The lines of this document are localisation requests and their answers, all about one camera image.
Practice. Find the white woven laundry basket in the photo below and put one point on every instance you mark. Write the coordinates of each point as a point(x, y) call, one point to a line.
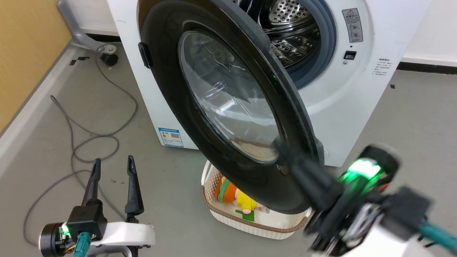
point(250, 225)

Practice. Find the orange yellow plush doll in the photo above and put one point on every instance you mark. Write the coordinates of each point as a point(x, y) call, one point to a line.
point(232, 194)

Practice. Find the grey rubber door gasket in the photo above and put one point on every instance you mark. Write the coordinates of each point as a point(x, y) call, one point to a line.
point(326, 46)

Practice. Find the steel perforated washer drum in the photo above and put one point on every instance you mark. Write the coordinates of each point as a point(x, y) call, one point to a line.
point(289, 25)

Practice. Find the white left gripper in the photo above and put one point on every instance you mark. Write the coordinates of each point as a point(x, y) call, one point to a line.
point(125, 233)

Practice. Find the black door latch socket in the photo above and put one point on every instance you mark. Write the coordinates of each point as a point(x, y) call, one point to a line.
point(350, 55)

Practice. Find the blue energy label sticker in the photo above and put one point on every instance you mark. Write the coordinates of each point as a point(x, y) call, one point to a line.
point(171, 137)

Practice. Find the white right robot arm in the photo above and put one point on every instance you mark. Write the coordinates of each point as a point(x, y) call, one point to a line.
point(378, 242)

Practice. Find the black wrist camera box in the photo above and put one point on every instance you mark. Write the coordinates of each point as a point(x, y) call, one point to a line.
point(87, 219)
point(407, 212)

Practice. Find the white front-load washing machine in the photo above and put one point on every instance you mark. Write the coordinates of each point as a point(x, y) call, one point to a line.
point(342, 107)

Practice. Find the black round glass washer door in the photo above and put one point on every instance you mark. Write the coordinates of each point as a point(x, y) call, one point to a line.
point(228, 92)

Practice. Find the grey warning label sticker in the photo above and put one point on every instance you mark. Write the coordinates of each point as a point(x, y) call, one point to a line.
point(352, 25)

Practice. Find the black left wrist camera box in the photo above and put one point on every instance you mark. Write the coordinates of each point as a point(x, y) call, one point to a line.
point(87, 219)

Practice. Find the grey chair leg with caster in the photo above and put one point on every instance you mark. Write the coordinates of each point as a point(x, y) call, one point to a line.
point(76, 34)

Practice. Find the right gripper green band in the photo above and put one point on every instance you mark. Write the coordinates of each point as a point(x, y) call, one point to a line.
point(367, 171)

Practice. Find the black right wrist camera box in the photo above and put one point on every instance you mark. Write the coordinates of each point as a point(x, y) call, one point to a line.
point(407, 212)

